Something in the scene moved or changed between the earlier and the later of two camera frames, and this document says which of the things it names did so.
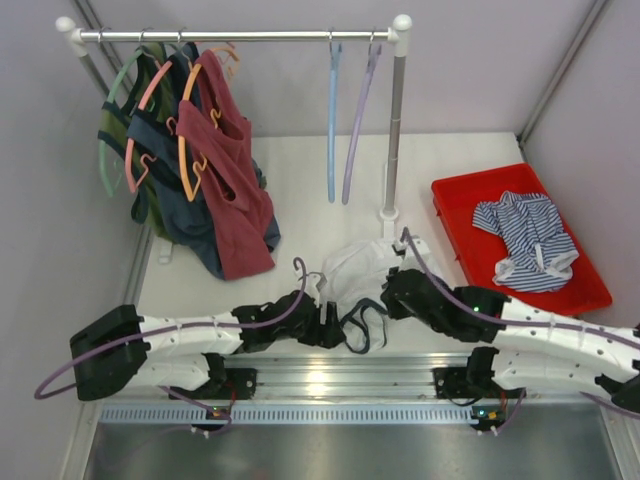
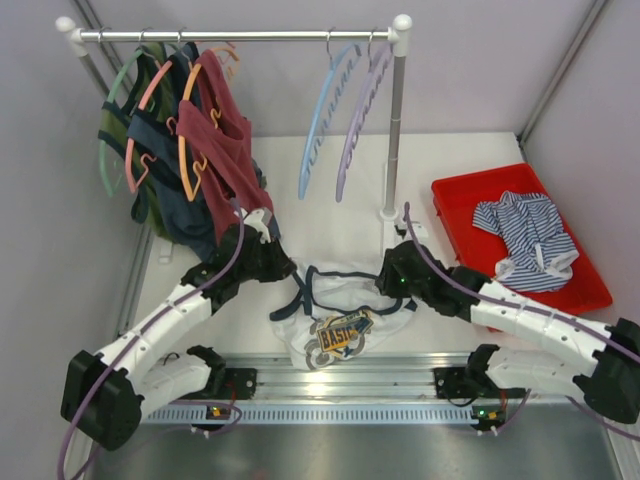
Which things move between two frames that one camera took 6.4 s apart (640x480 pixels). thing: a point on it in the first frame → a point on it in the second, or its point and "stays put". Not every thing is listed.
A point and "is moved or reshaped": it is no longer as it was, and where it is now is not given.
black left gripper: x=328 y=335 → x=281 y=266
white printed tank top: x=354 y=276 is moved or reshaped
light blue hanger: x=331 y=118 → x=329 y=100
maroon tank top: x=220 y=140 stays put
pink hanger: x=133 y=188 stays put
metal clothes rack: x=398 y=32 stays put
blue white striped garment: x=540 y=252 stays put
